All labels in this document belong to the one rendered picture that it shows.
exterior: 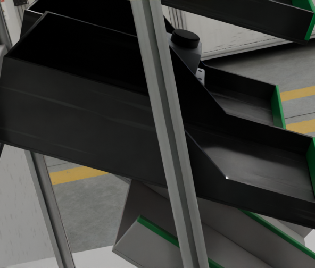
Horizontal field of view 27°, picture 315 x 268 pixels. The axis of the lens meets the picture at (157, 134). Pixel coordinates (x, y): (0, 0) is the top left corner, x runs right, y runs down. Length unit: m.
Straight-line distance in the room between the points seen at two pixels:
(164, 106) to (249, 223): 0.26
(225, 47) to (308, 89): 0.76
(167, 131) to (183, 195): 0.06
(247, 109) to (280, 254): 0.16
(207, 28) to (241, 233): 3.73
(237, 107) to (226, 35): 3.69
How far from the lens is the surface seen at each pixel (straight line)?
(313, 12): 0.49
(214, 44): 4.44
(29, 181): 2.10
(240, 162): 0.61
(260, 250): 0.73
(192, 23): 4.38
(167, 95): 0.47
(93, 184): 3.29
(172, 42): 0.70
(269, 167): 0.62
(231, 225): 0.71
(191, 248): 0.54
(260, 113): 0.76
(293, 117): 3.61
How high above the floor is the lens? 1.51
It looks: 24 degrees down
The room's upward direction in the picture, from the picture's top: 11 degrees counter-clockwise
